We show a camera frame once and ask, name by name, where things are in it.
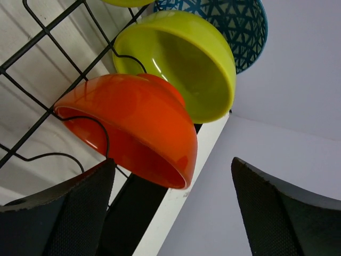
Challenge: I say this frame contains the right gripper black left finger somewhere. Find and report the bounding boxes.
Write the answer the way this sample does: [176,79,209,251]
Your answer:
[1,158,115,255]

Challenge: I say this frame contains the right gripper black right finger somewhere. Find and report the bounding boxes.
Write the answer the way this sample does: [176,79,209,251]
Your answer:
[231,157,340,255]

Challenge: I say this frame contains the orange bowl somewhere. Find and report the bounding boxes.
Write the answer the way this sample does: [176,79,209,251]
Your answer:
[54,74,198,189]

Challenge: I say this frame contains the right lime green bowl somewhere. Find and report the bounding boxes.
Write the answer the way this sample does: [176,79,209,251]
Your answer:
[113,10,237,124]

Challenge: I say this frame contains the lime green bowl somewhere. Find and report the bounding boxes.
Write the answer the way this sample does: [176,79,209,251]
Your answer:
[102,0,154,7]
[113,10,237,124]

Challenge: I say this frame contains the blue patterned bowl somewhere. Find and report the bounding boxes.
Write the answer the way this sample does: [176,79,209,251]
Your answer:
[153,0,269,74]

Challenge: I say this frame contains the left lime green bowl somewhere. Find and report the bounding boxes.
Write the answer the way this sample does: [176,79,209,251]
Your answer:
[102,0,154,7]

